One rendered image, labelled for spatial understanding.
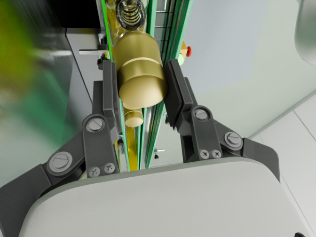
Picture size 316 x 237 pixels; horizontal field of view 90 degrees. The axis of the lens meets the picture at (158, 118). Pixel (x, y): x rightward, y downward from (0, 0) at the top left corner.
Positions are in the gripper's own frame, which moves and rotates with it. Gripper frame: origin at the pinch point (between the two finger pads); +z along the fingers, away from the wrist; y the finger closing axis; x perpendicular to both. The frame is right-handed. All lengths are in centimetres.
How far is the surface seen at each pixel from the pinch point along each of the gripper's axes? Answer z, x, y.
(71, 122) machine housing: 15.8, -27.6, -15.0
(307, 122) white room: 96, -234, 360
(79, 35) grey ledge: 36.2, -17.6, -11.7
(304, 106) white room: 126, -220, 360
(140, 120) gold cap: 8.0, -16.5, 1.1
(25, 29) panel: 13.9, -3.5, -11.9
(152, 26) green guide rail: 27.7, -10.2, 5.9
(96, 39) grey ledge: 36.2, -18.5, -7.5
